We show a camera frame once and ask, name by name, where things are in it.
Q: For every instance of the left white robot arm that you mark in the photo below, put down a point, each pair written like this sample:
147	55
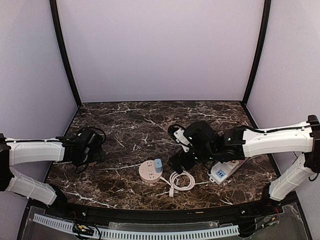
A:
84	148

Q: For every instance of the right black frame post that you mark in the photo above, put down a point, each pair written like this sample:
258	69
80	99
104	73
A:
258	51

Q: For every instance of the white plug adapter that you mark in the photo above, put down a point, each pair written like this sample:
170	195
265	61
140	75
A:
232	164

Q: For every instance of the black front rail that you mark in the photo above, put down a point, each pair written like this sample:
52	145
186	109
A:
239	213

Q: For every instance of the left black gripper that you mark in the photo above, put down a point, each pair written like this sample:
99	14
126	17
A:
81	158

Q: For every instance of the black frame post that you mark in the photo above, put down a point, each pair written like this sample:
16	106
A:
258	51
63	51

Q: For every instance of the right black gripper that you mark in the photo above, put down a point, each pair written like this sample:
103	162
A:
180	160

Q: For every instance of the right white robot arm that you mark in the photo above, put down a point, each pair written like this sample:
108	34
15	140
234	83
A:
201	144

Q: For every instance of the blue plug adapter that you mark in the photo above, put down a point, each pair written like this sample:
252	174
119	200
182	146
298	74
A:
158	165

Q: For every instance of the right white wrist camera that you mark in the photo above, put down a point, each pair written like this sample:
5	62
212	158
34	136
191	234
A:
176	132

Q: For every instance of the pink round power socket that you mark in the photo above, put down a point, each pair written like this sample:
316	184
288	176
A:
147	172

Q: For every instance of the white multicolour power strip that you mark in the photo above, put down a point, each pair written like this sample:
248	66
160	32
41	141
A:
221	171

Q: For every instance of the left black frame post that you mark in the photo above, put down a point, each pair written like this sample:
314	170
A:
63	51

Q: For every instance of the white slotted cable duct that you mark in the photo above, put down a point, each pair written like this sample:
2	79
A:
102	233

